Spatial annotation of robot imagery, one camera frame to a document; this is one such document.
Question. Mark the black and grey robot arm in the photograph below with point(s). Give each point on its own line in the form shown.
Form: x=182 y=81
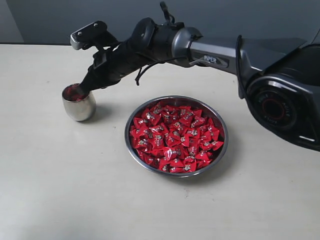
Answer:
x=278 y=78

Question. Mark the round stainless steel plate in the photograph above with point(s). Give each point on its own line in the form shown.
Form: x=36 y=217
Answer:
x=177 y=101

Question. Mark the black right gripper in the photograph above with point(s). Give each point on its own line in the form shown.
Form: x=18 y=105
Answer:
x=111 y=65

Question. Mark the pile of red wrapped candies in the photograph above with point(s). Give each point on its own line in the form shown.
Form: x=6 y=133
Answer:
x=175 y=139

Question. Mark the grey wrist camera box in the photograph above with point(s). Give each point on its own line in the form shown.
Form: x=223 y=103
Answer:
x=95 y=34

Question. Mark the stainless steel cup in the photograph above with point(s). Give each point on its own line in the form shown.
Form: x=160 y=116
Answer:
x=80 y=110

